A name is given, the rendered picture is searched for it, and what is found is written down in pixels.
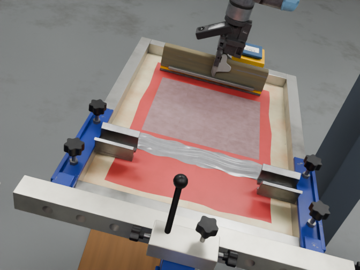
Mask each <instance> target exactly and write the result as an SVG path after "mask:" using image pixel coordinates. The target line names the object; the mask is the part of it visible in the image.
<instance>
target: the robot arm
mask: <svg viewBox="0 0 360 270"><path fill-rule="evenodd" d="M299 1H300V0H229V3H228V6H227V9H226V15H225V18H224V19H225V21H223V22H219V23H216V24H211V25H206V26H201V27H198V28H197V30H196V37H197V39H198V40H200V39H205V38H210V37H213V36H218V35H220V38H219V42H218V45H217V51H216V54H215V55H216V57H215V61H214V64H213V67H212V70H211V74H212V77H213V78H214V76H215V74H216V72H229V71H230V70H231V66H230V65H228V64H227V59H232V58H231V57H229V56H228V54H229V55H230V56H234V57H236V58H239V59H240V58H241V56H242V53H243V50H244V48H245V46H246V41H247V39H248V35H249V32H250V29H251V27H252V20H249V18H250V15H251V12H252V9H253V7H254V4H255V3H258V4H262V5H265V6H270V7H273V8H276V9H280V10H282V11H283V10H285V11H290V12H292V11H294V10H295V9H296V8H297V6H298V4H299ZM220 59H221V62H220Z"/></svg>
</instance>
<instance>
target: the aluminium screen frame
mask: <svg viewBox="0 0 360 270"><path fill-rule="evenodd" d="M164 45H165V42H161V41H157V40H152V39H149V38H146V37H141V39H140V41H139V43H138V44H137V46H136V48H135V50H134V51H133V53H132V55H131V57H130V58H129V60H128V62H127V63H126V65H125V67H124V69H123V70H122V72H121V74H120V75H119V77H118V79H117V81H116V82H115V84H114V86H113V88H112V89H111V91H110V93H109V94H108V96H107V98H106V100H105V101H104V102H105V103H107V108H108V109H112V110H114V112H113V114H112V116H111V118H110V120H109V122H108V123H110V124H112V122H113V120H114V118H115V116H116V114H117V112H118V110H119V108H120V106H121V104H122V103H123V101H124V99H125V97H126V95H127V93H128V91H129V89H130V87H131V85H132V83H133V81H134V79H135V77H136V75H137V73H138V71H139V69H140V67H141V65H142V63H143V61H144V59H145V58H146V56H147V54H148V53H151V54H156V55H160V56H162V54H163V48H164ZM266 83H268V84H272V85H276V86H280V87H283V95H284V112H285V121H286V137H287V154H288V170H291V171H294V161H293V158H294V157H297V158H301V159H305V147H304V138H303V129H302V120H301V112H300V106H299V97H298V88H297V79H296V76H292V75H289V74H285V73H282V72H277V71H273V70H269V74H268V77H267V80H266ZM95 155H96V152H94V150H93V152H92V154H91V156H90V158H89V159H88V161H87V163H86V165H85V167H84V169H83V171H82V173H81V175H80V177H79V178H78V180H77V182H76V184H75V186H74V188H75V189H79V190H83V191H87V192H91V193H95V194H99V195H102V196H106V197H110V198H114V199H118V200H122V201H126V202H129V203H133V204H136V205H140V206H145V207H148V208H152V209H157V210H159V211H163V212H167V213H169V211H170V206H171V204H168V203H165V202H161V201H157V200H153V199H149V198H145V197H141V196H137V195H135V194H130V193H126V192H123V191H118V190H114V189H111V188H108V187H104V186H100V185H96V184H92V183H88V182H84V181H83V179H84V177H85V175H86V173H87V171H88V169H89V167H90V165H91V163H92V161H93V159H94V157H95ZM175 215H179V216H183V217H186V218H190V219H194V220H198V221H200V219H201V217H202V216H203V215H204V216H207V217H209V218H215V219H216V221H217V222H216V225H217V226H220V227H225V228H228V229H232V230H236V231H240V232H243V233H247V234H251V235H255V236H259V237H263V238H267V239H271V240H274V241H278V242H281V243H286V244H290V245H293V246H297V247H300V240H299V226H298V213H297V201H296V202H295V204H292V203H291V219H292V236H290V235H286V234H283V233H280V232H276V231H272V230H268V229H264V228H260V227H256V226H252V225H249V224H245V223H241V222H237V221H233V220H229V219H225V218H222V217H218V216H215V215H210V214H206V213H203V212H199V211H194V210H192V209H188V208H184V207H180V206H177V210H176V214H175Z"/></svg>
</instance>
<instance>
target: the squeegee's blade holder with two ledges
mask: <svg viewBox="0 0 360 270"><path fill-rule="evenodd" d="M168 69H169V70H173V71H177V72H181V73H185V74H189V75H192V76H195V77H199V78H203V79H207V80H211V81H215V82H218V83H222V84H226V85H230V86H234V87H238V88H242V89H245V90H248V91H254V87H251V86H248V85H243V84H239V83H236V82H233V81H229V80H225V79H221V78H217V77H214V78H213V77H212V76H209V75H206V74H202V73H198V72H194V71H190V70H186V69H182V68H180V67H175V66H171V65H169V67H168Z"/></svg>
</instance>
